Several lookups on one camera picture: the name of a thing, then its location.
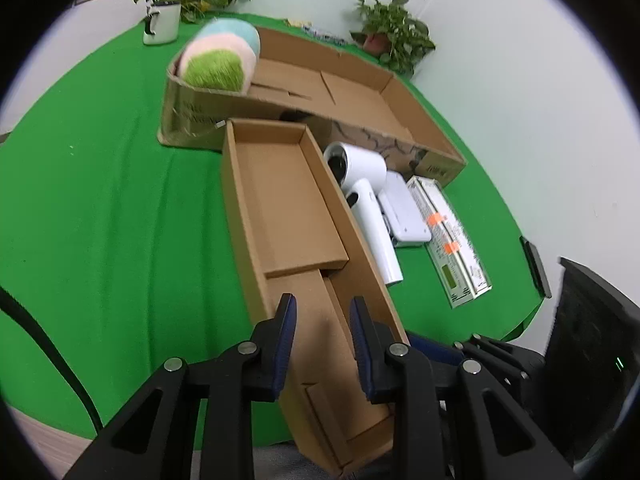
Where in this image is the striped plush pillow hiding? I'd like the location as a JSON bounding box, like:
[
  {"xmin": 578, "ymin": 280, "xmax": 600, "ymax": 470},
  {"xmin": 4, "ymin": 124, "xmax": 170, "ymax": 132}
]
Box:
[{"xmin": 177, "ymin": 17, "xmax": 262, "ymax": 93}]

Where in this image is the patterned packet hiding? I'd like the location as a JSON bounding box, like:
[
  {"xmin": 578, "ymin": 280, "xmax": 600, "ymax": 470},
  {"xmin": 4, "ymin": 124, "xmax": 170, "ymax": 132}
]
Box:
[{"xmin": 285, "ymin": 19, "xmax": 346, "ymax": 43}]

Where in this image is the black cable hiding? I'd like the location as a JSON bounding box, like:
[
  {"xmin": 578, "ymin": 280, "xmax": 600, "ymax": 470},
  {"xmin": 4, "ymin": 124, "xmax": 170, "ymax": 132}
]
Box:
[{"xmin": 0, "ymin": 285, "xmax": 103, "ymax": 441}]

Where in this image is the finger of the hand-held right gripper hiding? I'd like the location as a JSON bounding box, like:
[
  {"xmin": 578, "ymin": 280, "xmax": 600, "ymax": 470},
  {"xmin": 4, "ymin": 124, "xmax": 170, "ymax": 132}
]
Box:
[
  {"xmin": 406, "ymin": 332, "xmax": 468, "ymax": 367},
  {"xmin": 452, "ymin": 332, "xmax": 547, "ymax": 412}
]

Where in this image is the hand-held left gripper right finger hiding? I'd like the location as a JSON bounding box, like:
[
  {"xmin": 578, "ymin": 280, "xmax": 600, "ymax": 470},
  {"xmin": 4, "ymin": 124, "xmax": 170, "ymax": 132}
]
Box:
[{"xmin": 348, "ymin": 296, "xmax": 577, "ymax": 480}]

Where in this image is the potted plant in brown pot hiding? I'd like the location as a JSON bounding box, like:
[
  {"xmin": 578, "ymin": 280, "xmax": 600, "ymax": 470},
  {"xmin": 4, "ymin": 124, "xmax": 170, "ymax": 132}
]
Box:
[{"xmin": 350, "ymin": 0, "xmax": 437, "ymax": 78}]

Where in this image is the narrow cardboard box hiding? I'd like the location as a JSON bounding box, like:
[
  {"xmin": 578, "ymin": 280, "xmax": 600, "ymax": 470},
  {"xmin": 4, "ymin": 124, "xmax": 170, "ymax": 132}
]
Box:
[{"xmin": 221, "ymin": 117, "xmax": 412, "ymax": 478}]

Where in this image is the green tablecloth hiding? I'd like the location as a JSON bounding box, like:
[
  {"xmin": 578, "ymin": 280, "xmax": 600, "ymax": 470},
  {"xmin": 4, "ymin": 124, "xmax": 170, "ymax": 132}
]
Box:
[{"xmin": 0, "ymin": 12, "xmax": 546, "ymax": 448}]

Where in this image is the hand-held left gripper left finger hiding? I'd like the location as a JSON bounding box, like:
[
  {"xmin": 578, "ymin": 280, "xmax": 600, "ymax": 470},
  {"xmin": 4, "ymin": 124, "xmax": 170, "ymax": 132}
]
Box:
[{"xmin": 65, "ymin": 292, "xmax": 299, "ymax": 480}]

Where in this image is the large cardboard box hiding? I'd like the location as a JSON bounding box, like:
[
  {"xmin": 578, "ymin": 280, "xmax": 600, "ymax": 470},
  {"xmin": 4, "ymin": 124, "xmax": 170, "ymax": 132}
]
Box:
[{"xmin": 157, "ymin": 25, "xmax": 468, "ymax": 191}]

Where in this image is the white medicine box orange tape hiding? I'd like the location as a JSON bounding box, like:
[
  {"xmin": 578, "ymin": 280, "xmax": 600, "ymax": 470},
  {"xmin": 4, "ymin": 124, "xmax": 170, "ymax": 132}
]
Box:
[{"xmin": 406, "ymin": 176, "xmax": 493, "ymax": 310}]

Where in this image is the black rectangular object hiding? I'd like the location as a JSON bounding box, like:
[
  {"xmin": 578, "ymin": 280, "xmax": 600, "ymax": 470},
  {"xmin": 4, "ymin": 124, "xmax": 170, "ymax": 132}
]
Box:
[{"xmin": 519, "ymin": 236, "xmax": 552, "ymax": 300}]

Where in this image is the white device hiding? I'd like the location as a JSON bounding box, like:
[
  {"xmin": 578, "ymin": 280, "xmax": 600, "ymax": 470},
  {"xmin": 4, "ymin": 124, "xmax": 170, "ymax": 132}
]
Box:
[{"xmin": 377, "ymin": 170, "xmax": 433, "ymax": 248}]

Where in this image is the white hair dryer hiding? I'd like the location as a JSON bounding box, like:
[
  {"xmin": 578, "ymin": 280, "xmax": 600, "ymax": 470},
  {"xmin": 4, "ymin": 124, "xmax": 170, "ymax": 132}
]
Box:
[{"xmin": 322, "ymin": 141, "xmax": 405, "ymax": 287}]

